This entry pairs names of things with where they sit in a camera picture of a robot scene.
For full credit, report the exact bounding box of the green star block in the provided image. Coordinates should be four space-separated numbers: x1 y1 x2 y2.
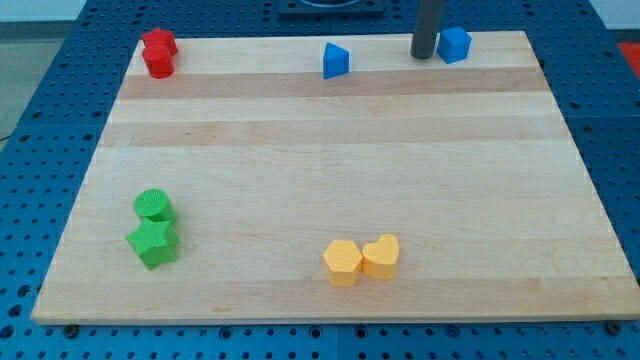
126 218 179 270

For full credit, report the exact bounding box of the blue cube block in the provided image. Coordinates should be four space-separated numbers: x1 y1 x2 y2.
437 26 472 64

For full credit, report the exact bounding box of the wooden board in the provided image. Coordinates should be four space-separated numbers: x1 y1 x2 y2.
31 31 639 325

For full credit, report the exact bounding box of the red cylinder block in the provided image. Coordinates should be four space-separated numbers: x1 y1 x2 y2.
142 44 175 79

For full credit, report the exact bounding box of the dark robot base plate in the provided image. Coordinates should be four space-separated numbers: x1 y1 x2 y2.
276 0 385 17

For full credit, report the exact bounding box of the red star block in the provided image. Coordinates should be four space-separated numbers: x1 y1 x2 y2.
141 27 178 56

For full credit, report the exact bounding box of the yellow hexagon block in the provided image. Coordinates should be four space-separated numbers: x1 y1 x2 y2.
322 240 363 287

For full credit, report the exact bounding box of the green cylinder block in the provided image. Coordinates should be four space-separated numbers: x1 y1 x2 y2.
133 188 178 224

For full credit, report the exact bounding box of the blue triangle block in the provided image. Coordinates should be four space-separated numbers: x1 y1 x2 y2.
323 43 350 79

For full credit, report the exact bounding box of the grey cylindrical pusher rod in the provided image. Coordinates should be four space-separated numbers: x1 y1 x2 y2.
410 0 444 60

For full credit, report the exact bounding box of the yellow heart block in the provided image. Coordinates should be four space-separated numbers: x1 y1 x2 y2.
362 234 400 280

